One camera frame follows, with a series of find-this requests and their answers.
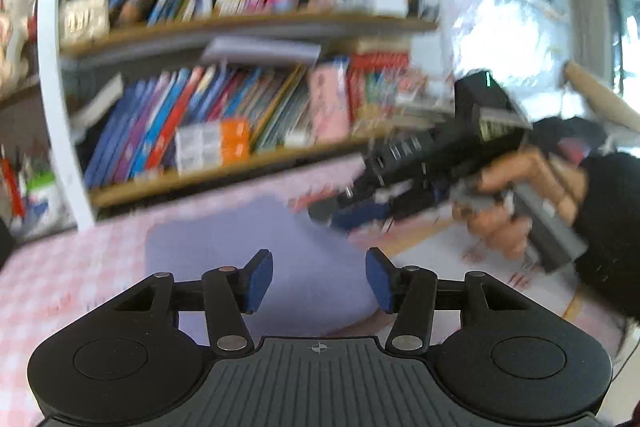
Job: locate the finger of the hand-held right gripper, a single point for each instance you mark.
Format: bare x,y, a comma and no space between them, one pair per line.
360,217
330,208

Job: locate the row of slanted colourful books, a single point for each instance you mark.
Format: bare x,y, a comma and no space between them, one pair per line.
175,122

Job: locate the white flat lamp head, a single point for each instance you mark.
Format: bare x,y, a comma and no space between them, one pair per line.
260,50

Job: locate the white pen cup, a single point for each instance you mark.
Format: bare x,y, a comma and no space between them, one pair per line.
40,202

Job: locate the red tassel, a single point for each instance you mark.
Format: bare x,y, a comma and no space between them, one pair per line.
12,187

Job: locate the window with curtain valance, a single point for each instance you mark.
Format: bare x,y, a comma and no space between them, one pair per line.
610,17

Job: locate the person's right hand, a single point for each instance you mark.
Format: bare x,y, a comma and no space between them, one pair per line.
540,177

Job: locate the pink alphabet wall poster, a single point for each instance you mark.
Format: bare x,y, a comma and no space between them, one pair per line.
465,7

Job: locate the thick red book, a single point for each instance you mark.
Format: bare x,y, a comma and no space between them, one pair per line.
380,63

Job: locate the pink cup with stickers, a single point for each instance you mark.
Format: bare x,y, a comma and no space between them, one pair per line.
330,102

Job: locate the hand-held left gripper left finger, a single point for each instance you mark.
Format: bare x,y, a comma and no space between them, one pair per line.
257,282

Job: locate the orange and white box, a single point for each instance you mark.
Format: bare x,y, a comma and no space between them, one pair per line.
200,134
200,159

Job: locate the white bookshelf with wooden boards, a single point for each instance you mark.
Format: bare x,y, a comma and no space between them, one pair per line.
55,107

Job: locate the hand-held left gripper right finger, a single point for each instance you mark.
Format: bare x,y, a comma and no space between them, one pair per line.
380,282

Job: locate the pink checked cartoon desk mat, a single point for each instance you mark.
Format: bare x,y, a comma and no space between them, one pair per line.
75,257

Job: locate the beige tube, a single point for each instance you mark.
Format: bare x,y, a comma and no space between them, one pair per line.
605,99

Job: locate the purple and pink knit sweater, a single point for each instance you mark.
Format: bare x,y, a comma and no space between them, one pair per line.
310,267

